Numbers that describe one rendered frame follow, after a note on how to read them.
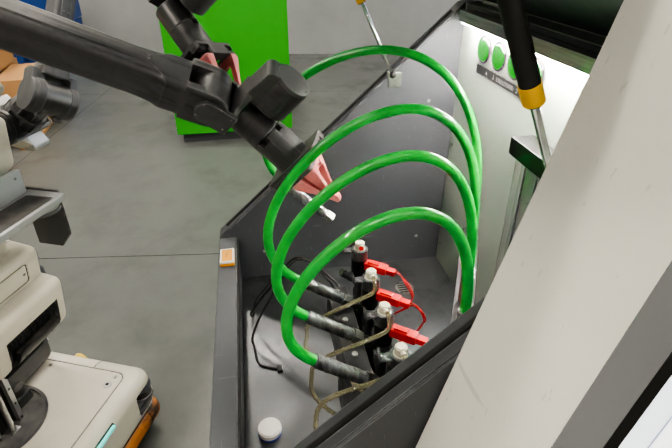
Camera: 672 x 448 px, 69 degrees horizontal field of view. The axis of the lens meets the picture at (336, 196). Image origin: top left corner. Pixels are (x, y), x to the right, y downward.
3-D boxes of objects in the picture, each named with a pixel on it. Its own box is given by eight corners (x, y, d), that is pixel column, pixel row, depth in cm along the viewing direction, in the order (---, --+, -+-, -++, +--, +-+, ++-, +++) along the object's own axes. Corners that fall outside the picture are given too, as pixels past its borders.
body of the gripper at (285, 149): (322, 153, 71) (283, 118, 69) (276, 195, 75) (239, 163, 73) (327, 136, 77) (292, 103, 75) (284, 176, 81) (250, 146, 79)
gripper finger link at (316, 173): (348, 201, 74) (303, 159, 72) (316, 228, 77) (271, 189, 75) (351, 180, 80) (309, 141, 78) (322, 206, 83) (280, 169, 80)
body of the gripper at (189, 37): (235, 51, 92) (212, 19, 93) (200, 49, 83) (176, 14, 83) (214, 73, 95) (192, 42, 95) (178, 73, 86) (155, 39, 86)
